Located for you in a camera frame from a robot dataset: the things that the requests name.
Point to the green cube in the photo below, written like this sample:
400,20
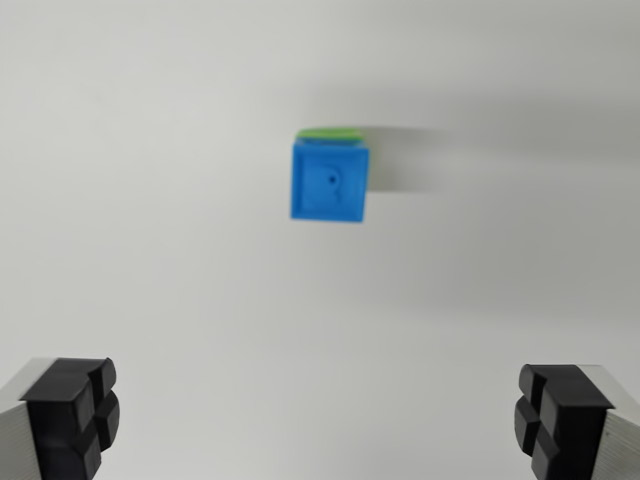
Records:
327,133

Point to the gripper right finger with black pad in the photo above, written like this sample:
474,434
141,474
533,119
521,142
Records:
570,425

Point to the blue cube with number two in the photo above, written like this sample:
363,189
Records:
327,185

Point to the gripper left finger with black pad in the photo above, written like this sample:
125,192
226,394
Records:
55,420

